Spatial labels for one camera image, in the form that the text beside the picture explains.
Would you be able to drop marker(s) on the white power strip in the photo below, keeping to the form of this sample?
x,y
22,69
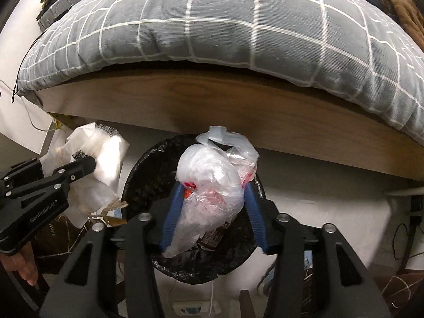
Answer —
x,y
195,308

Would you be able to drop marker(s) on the black lined trash bin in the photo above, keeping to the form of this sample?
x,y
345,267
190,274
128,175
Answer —
x,y
145,179

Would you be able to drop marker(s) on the brown fleece jacket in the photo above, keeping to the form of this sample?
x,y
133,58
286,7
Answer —
x,y
410,13

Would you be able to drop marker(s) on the wooden bed frame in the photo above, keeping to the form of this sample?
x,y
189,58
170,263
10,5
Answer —
x,y
232,106

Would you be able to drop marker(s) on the grey checked bedsheet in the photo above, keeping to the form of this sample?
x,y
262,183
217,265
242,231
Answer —
x,y
232,23

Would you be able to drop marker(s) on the person's left hand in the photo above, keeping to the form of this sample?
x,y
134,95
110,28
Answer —
x,y
28,270

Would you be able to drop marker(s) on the brown snack box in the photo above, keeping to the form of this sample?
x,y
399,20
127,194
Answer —
x,y
213,238

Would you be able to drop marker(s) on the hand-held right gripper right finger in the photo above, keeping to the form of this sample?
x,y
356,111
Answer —
x,y
256,222

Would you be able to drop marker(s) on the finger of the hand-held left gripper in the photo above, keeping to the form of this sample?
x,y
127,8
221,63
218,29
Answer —
x,y
76,169
23,172

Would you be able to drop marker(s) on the blue slipper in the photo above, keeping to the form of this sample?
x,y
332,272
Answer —
x,y
266,281

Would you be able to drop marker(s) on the grey ribbed suitcase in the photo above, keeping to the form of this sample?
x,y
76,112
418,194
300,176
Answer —
x,y
63,6

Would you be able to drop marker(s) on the brown patterned rug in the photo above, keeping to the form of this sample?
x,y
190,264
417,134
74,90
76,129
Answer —
x,y
397,291

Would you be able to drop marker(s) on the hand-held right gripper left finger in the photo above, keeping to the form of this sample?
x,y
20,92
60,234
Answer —
x,y
172,218

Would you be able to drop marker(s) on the clear plastic bag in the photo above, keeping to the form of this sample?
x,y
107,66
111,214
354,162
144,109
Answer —
x,y
208,179

